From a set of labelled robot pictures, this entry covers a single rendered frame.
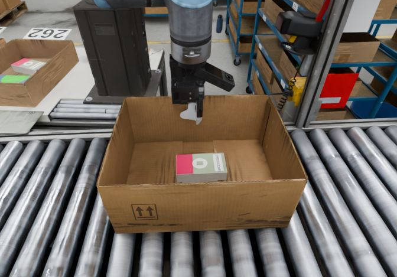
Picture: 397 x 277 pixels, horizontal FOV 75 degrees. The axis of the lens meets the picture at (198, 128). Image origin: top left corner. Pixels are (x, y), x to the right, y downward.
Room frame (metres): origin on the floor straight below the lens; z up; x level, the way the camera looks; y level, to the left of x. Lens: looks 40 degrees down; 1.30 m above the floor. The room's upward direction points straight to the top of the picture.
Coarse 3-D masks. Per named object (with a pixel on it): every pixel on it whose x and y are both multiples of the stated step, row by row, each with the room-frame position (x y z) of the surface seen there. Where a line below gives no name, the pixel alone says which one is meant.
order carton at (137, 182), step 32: (160, 96) 0.58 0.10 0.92; (224, 96) 0.58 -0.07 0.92; (256, 96) 0.59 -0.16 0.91; (128, 128) 0.54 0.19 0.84; (160, 128) 0.58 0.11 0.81; (192, 128) 0.58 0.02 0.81; (224, 128) 0.58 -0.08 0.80; (256, 128) 0.59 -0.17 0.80; (128, 160) 0.48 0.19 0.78; (160, 160) 0.50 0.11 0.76; (256, 160) 0.50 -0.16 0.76; (288, 160) 0.39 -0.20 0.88; (128, 192) 0.29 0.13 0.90; (160, 192) 0.29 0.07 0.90; (192, 192) 0.29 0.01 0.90; (224, 192) 0.29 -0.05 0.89; (256, 192) 0.30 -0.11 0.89; (288, 192) 0.30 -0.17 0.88; (128, 224) 0.29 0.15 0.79; (160, 224) 0.29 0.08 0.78; (192, 224) 0.29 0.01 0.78; (224, 224) 0.29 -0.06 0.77; (256, 224) 0.30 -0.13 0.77; (288, 224) 0.30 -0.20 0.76
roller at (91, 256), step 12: (96, 204) 0.36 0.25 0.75; (96, 216) 0.33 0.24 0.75; (108, 216) 0.33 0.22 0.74; (96, 228) 0.30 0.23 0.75; (108, 228) 0.31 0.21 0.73; (84, 240) 0.27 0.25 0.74; (96, 240) 0.27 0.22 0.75; (84, 252) 0.25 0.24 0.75; (96, 252) 0.25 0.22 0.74; (84, 264) 0.22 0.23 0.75; (96, 264) 0.22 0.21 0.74; (84, 276) 0.20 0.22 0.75; (96, 276) 0.20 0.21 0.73
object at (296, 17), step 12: (288, 12) 0.73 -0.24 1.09; (300, 12) 0.72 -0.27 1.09; (312, 12) 0.74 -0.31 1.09; (276, 24) 0.72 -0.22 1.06; (288, 24) 0.69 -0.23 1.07; (300, 24) 0.69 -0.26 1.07; (312, 24) 0.69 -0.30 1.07; (300, 36) 0.69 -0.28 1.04; (312, 36) 0.69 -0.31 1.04; (300, 48) 0.70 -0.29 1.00
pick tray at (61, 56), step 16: (0, 48) 1.06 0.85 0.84; (16, 48) 1.15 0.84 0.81; (32, 48) 1.16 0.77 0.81; (48, 48) 1.15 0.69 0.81; (64, 48) 1.06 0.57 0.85; (0, 64) 1.02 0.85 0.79; (48, 64) 0.92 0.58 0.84; (64, 64) 1.02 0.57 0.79; (32, 80) 0.81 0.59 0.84; (48, 80) 0.89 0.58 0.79; (0, 96) 0.77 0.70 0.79; (16, 96) 0.77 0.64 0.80; (32, 96) 0.78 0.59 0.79
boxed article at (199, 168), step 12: (180, 156) 0.48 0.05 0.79; (192, 156) 0.48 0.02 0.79; (204, 156) 0.48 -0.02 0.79; (216, 156) 0.48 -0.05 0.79; (180, 168) 0.44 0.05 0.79; (192, 168) 0.44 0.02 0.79; (204, 168) 0.44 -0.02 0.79; (216, 168) 0.44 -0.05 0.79; (180, 180) 0.42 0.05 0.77; (192, 180) 0.42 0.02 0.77; (204, 180) 0.42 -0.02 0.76; (216, 180) 0.43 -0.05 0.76
